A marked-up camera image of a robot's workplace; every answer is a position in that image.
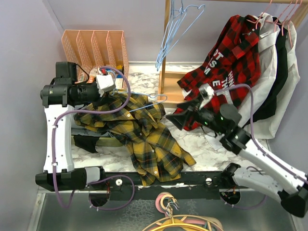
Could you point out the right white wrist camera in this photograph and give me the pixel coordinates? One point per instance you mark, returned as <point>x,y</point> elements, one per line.
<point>207,94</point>

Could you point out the green plastic laundry bin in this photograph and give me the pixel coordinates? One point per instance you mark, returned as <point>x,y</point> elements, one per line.
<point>106,142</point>

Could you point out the pile of coloured hangers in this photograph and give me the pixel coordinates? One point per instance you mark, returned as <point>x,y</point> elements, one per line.
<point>166,203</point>

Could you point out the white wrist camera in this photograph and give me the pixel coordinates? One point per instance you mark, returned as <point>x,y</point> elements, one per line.
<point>207,94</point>
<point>105,82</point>

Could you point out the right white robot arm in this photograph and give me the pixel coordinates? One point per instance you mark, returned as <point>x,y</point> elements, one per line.
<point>280,181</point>

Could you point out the white hanging shirt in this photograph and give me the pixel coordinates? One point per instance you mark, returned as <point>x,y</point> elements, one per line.
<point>267,129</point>

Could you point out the black mounting rail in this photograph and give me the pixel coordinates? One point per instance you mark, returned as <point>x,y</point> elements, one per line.
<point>192,185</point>

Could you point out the black shirt in bin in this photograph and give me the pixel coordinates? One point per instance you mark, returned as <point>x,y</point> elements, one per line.
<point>87,143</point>

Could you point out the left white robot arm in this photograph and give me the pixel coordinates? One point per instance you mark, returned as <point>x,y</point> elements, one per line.
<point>59,99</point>

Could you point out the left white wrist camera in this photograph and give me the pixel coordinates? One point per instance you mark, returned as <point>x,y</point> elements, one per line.
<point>105,82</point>

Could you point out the black hanging shirt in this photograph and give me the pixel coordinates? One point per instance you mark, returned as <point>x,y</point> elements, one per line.
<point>269,107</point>

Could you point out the single blue wire hanger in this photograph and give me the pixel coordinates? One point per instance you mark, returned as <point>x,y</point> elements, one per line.
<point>149,101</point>

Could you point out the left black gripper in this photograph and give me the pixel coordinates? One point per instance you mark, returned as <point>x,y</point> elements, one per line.
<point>97,97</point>

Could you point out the blue wire hangers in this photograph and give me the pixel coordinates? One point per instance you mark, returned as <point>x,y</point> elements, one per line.
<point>180,18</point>

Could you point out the wooden clothes rack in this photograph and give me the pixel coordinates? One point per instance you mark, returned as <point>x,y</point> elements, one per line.
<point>167,79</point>

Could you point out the yellow plaid shirt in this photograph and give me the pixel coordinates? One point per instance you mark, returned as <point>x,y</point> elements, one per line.
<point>136,124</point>

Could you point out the red black plaid shirt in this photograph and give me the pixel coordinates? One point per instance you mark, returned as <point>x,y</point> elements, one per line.
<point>233,60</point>

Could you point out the small boxes in organizer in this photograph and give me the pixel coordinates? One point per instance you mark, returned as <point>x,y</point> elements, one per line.
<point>91,77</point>

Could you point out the pink wire hangers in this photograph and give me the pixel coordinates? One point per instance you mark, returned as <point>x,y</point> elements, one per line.
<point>279,16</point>

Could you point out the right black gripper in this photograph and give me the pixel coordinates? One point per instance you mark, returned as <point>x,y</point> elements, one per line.
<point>180,120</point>

